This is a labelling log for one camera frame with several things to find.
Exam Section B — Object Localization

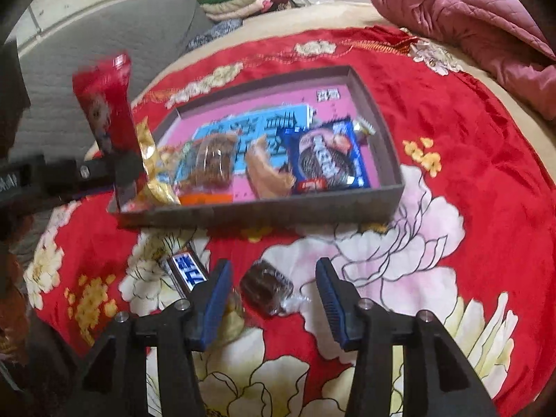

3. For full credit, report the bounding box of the pale orange snack packet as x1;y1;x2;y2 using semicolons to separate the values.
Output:
244;134;299;201

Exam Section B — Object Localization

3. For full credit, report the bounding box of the pink quilt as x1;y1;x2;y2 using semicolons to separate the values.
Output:
367;0;556;121

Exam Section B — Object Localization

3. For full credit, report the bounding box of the grey cardboard box tray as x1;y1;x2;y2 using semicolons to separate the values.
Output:
106;65;406;229

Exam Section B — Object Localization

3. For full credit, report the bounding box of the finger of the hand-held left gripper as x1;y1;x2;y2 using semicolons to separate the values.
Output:
32;154;144;210

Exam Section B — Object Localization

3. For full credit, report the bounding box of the blue white candy bar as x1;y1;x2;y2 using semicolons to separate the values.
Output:
165;245;212;299

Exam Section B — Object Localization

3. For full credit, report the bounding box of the blue cookie packet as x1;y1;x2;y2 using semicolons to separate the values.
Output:
278;115;371;195

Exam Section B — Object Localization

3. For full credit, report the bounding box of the orange-edged clear snack packet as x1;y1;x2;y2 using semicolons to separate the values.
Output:
171;132;239;207

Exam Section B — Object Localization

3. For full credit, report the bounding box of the blue patterned cloth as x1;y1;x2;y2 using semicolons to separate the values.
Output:
187;17;245;53

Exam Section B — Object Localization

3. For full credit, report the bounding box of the yellow snack packet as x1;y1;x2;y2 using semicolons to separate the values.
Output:
134;115;183;207

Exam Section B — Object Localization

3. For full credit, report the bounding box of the yellow-green snack packet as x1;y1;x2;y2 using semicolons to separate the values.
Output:
215;287;246;349

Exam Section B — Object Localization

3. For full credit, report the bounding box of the small gold candy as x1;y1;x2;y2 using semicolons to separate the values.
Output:
352;118;378;140

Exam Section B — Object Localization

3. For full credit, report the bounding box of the grey mattress pad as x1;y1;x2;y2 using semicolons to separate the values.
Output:
13;0;214;161

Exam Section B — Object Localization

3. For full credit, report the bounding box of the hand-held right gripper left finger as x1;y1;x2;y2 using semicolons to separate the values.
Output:
74;258;235;417

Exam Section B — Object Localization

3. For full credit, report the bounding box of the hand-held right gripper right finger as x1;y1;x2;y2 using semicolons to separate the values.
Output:
315;257;498;417

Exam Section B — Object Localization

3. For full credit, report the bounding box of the red floral blanket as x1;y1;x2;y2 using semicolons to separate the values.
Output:
22;24;556;417

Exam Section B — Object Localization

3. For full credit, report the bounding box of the brown cake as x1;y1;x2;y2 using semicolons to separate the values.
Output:
239;258;312;318

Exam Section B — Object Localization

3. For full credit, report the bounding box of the person's left forearm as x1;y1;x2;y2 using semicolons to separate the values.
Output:
0;243;85;417

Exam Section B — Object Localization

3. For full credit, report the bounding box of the cream folded cloth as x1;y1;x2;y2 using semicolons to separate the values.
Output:
203;0;271;20

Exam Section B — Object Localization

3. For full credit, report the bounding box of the long red snack packet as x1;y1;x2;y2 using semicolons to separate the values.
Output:
72;53;146;203

